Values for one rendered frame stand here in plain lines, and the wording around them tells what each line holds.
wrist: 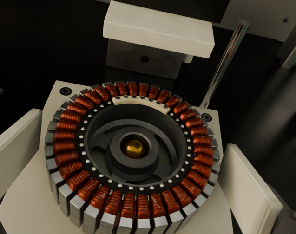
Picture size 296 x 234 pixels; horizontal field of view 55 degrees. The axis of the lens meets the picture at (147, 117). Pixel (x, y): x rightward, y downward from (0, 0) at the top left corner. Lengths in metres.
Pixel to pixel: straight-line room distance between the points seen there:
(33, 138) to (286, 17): 0.35
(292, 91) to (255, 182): 0.21
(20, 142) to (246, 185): 0.13
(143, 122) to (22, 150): 0.09
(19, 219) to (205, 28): 0.16
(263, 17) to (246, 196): 0.30
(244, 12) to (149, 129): 0.25
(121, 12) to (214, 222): 0.15
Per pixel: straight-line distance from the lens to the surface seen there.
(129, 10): 0.17
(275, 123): 0.31
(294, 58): 0.39
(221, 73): 0.24
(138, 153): 0.19
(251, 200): 0.17
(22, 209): 0.20
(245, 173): 0.18
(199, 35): 0.16
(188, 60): 0.30
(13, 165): 0.17
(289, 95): 0.36
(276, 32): 0.44
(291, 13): 0.43
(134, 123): 0.21
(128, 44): 0.28
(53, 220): 0.19
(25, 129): 0.17
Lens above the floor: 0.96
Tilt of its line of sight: 48 degrees down
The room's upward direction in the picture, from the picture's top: 16 degrees clockwise
